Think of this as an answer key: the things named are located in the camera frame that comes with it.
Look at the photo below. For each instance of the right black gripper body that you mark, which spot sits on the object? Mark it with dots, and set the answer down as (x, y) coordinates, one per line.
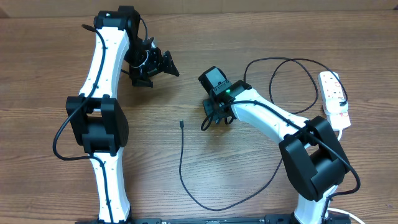
(212, 111)

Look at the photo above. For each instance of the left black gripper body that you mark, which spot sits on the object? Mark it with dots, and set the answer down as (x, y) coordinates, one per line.
(141, 61)

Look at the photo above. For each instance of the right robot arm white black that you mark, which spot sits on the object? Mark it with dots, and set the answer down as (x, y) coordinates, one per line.
(314, 159)

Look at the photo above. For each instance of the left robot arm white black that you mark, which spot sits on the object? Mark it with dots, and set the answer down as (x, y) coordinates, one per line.
(97, 119)

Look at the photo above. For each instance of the white charger adapter plug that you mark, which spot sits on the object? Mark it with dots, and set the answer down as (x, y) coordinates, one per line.
(335, 106)

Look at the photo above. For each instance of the white power strip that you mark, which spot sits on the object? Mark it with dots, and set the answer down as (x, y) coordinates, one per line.
(332, 95)

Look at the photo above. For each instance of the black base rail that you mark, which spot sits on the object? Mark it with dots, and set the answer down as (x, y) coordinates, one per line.
(211, 220)

